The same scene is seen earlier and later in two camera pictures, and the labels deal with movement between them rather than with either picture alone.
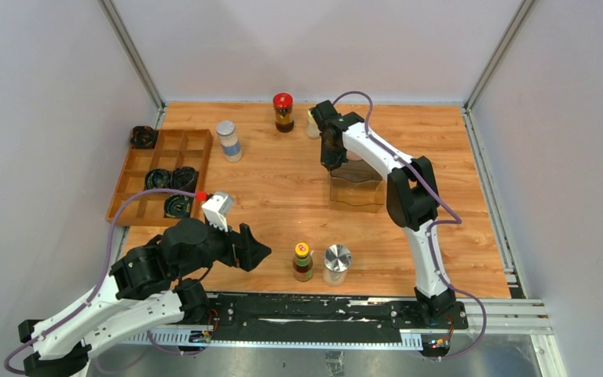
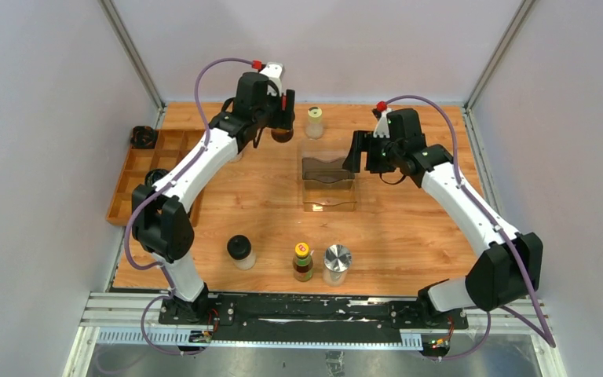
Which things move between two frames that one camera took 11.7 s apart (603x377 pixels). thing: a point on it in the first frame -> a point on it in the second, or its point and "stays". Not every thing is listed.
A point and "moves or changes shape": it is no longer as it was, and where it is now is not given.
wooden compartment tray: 175,148 stays
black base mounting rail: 323,319 stays
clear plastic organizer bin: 356,185 -> 324,185
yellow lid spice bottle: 312,128 stays
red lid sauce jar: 283,103 moves or changes shape
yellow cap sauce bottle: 302,262 stays
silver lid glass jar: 337,261 stays
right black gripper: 330,162 -> 363,141
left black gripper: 246,255 -> 283,117
